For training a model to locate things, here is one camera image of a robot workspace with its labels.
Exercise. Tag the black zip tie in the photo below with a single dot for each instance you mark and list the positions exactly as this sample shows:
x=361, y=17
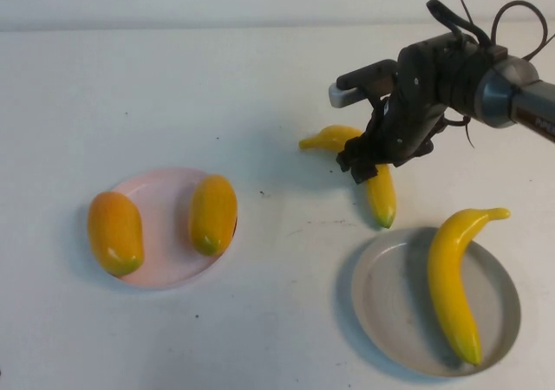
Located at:
x=468, y=134
x=461, y=2

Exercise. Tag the yellow toy banana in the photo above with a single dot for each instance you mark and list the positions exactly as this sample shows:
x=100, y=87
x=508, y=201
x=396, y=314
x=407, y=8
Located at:
x=383, y=199
x=451, y=277

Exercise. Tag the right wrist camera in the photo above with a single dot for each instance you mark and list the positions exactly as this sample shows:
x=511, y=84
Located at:
x=347, y=95

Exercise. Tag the pink round plate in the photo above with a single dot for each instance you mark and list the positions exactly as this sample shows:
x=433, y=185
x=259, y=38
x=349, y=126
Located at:
x=165, y=234

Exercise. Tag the grey round plate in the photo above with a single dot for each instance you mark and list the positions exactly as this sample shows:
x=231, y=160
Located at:
x=390, y=303

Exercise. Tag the orange-yellow toy mango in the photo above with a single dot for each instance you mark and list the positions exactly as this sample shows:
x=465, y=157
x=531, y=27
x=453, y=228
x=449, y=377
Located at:
x=212, y=212
x=115, y=229

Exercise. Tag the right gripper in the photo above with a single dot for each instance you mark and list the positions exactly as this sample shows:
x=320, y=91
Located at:
x=403, y=130

